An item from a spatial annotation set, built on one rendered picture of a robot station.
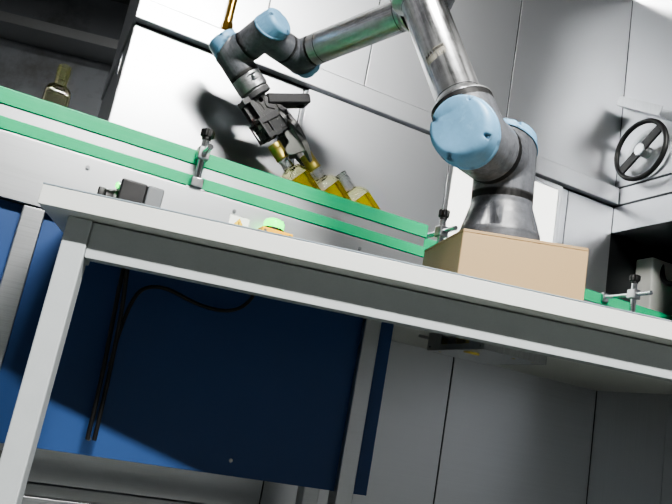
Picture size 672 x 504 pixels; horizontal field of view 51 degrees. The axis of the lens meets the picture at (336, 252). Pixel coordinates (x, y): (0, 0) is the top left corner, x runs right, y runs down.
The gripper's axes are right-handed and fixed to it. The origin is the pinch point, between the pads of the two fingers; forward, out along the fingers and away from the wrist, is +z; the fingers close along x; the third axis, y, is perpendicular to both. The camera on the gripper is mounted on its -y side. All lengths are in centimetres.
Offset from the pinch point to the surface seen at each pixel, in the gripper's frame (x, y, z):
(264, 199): 13.9, 21.6, 2.5
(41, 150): 16, 55, -28
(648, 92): -5, -125, 44
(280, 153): 1.6, 6.2, -4.3
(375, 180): -11.9, -20.5, 15.4
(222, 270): 42, 47, 8
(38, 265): 14, 67, -10
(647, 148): 0, -106, 57
